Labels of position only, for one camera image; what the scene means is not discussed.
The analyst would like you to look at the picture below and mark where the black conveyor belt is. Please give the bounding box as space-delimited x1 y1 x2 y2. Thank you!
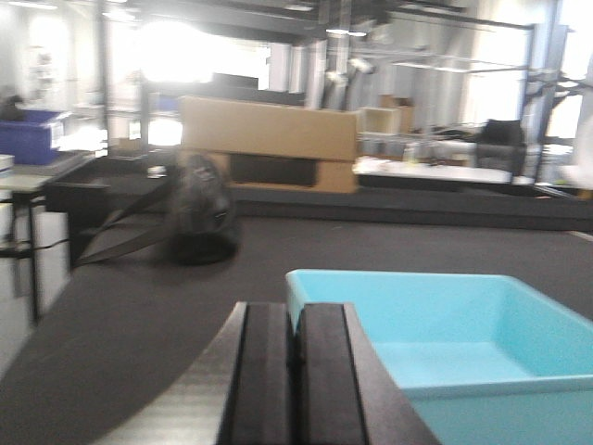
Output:
0 184 593 445

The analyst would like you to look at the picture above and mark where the light blue plastic bin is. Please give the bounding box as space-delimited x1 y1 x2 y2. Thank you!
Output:
286 269 592 444

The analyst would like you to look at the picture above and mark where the blue crate on table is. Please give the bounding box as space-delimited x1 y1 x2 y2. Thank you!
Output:
0 109 70 166

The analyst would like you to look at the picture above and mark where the black backpack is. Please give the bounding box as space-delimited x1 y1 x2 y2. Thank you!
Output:
77 153 240 266

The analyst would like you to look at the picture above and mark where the large cardboard box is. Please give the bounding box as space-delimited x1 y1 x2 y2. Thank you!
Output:
180 95 358 193

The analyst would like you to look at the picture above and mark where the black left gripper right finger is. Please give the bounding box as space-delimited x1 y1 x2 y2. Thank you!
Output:
296 303 439 444

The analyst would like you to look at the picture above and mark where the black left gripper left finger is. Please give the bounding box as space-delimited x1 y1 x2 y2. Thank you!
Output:
98 302 293 444

